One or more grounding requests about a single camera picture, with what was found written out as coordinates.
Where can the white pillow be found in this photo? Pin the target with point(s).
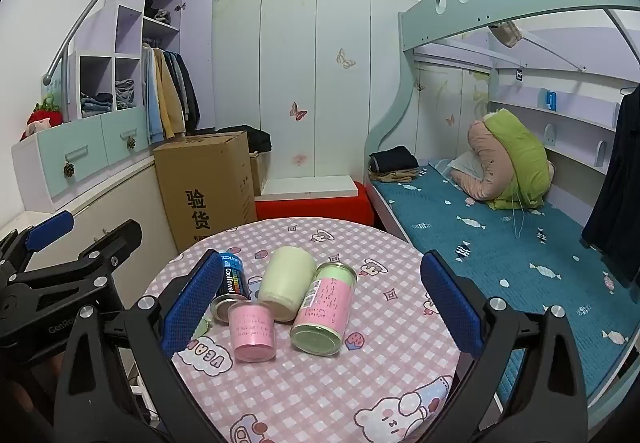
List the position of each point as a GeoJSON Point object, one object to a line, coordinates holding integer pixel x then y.
{"type": "Point", "coordinates": [460, 168]}

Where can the brown hanging pouch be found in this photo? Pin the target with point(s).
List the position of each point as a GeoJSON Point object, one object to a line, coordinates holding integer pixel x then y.
{"type": "Point", "coordinates": [506, 35]}

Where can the folded grey clothes pile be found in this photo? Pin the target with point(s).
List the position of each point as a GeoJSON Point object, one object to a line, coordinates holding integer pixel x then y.
{"type": "Point", "coordinates": [125, 95]}

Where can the light blue hanging shirt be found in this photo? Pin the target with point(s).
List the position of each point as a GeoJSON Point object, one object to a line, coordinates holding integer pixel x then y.
{"type": "Point", "coordinates": [151, 98]}

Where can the small cardboard box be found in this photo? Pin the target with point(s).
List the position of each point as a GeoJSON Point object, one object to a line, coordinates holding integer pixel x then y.
{"type": "Point", "coordinates": [257, 173]}

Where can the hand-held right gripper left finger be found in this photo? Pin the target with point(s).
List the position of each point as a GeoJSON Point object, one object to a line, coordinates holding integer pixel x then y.
{"type": "Point", "coordinates": [192, 303]}

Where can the yellow hanging jacket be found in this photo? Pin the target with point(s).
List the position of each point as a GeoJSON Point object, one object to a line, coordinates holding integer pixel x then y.
{"type": "Point", "coordinates": [169, 98]}

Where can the tan folded garment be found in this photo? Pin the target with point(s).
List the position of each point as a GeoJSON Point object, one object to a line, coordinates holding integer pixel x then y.
{"type": "Point", "coordinates": [395, 176]}

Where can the red storage box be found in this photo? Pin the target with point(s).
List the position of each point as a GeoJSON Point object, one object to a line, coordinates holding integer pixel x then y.
{"type": "Point", "coordinates": [310, 210]}

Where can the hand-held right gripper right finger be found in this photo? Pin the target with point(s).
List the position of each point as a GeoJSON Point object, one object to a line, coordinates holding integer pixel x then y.
{"type": "Point", "coordinates": [450, 303]}

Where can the small pink cup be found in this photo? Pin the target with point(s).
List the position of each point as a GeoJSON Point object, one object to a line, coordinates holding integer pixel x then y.
{"type": "Point", "coordinates": [252, 330]}

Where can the folded jeans pile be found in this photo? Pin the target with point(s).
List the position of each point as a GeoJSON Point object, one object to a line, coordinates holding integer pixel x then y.
{"type": "Point", "coordinates": [96, 105]}

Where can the teal bunk bed frame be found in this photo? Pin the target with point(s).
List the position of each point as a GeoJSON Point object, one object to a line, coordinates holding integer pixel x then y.
{"type": "Point", "coordinates": [450, 18]}

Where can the purple bedside shelf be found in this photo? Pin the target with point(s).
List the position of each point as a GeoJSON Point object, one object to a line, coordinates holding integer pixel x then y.
{"type": "Point", "coordinates": [575, 115]}

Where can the purple stair cabinet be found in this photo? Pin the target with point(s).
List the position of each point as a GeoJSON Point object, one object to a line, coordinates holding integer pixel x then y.
{"type": "Point", "coordinates": [127, 18]}

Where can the black bag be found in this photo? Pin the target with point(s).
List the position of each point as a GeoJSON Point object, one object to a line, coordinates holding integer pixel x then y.
{"type": "Point", "coordinates": [255, 138]}

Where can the dark clothes on shelf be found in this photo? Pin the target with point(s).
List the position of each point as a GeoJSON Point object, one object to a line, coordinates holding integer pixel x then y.
{"type": "Point", "coordinates": [159, 13]}

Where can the round table with pink cloth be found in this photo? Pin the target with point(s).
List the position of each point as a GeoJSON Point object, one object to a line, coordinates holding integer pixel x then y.
{"type": "Point", "coordinates": [350, 378]}

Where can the green quilt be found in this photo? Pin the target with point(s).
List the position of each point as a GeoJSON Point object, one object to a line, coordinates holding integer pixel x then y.
{"type": "Point", "coordinates": [520, 158]}

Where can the large cardboard box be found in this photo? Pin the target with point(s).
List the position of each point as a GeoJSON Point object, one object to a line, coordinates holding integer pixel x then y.
{"type": "Point", "coordinates": [200, 183]}

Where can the white wardrobe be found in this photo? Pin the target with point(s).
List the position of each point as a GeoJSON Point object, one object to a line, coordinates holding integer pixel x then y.
{"type": "Point", "coordinates": [290, 48]}

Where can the pink labelled glass jar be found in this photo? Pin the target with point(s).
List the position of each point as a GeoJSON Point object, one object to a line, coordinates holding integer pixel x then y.
{"type": "Point", "coordinates": [322, 309]}

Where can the pink blanket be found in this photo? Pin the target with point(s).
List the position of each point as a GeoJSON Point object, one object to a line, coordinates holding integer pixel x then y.
{"type": "Point", "coordinates": [481, 163]}

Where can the butterfly wall sticker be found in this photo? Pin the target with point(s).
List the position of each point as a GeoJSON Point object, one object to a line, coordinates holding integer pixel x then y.
{"type": "Point", "coordinates": [299, 159]}
{"type": "Point", "coordinates": [298, 112]}
{"type": "Point", "coordinates": [345, 59]}
{"type": "Point", "coordinates": [451, 119]}

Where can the blue can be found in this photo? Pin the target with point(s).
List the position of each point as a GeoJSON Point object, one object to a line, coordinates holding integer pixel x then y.
{"type": "Point", "coordinates": [233, 277]}

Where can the red strawberry plush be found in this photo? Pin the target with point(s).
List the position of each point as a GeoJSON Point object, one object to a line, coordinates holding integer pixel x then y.
{"type": "Point", "coordinates": [45, 118]}

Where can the white low cabinet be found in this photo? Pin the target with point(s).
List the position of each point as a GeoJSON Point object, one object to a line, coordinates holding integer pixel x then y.
{"type": "Point", "coordinates": [115, 193]}

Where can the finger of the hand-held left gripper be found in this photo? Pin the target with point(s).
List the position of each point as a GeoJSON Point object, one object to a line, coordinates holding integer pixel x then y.
{"type": "Point", "coordinates": [107, 248]}
{"type": "Point", "coordinates": [50, 226]}

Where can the white board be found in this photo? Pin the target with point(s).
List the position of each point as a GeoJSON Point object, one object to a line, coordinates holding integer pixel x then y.
{"type": "Point", "coordinates": [307, 185]}

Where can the pale green cup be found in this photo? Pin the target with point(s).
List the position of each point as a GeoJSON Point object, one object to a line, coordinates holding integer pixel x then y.
{"type": "Point", "coordinates": [285, 279]}

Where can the dark hanging garment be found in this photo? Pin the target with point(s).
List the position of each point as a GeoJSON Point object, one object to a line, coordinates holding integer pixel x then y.
{"type": "Point", "coordinates": [620, 183]}

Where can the black folded clothes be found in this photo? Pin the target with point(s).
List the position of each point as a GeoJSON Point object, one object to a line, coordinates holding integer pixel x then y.
{"type": "Point", "coordinates": [392, 158]}

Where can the blue printed bed sheet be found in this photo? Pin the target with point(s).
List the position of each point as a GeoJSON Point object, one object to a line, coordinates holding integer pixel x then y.
{"type": "Point", "coordinates": [500, 243]}

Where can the dark hanging jackets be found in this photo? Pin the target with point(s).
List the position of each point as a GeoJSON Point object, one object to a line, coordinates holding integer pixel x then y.
{"type": "Point", "coordinates": [187, 93]}

